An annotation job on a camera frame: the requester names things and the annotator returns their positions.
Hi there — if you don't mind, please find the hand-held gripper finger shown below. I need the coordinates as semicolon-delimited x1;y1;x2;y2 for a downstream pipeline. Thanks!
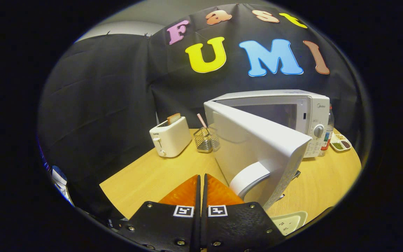
118;174;201;252
201;173;286;252

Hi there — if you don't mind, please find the white microwave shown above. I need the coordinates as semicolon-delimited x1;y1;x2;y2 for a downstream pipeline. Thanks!
204;90;330;211

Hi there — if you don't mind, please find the white toaster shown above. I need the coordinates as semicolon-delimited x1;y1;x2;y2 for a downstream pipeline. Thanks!
149;117;192;158

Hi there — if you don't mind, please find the pale square plate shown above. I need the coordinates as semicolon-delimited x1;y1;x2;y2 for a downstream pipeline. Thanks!
271;211;308;236

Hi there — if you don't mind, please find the white and blue object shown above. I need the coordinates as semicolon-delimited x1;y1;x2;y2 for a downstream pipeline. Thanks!
50;165;74;207

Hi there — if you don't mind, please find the clear plastic water bottle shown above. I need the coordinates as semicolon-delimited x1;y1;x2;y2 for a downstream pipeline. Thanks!
319;105;335;157

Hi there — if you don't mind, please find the white divided spice dish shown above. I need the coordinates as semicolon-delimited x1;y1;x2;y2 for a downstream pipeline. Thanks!
330;133;352;152

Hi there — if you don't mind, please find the wire mesh basket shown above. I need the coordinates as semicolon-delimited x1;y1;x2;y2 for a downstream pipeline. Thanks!
193;126;220;153

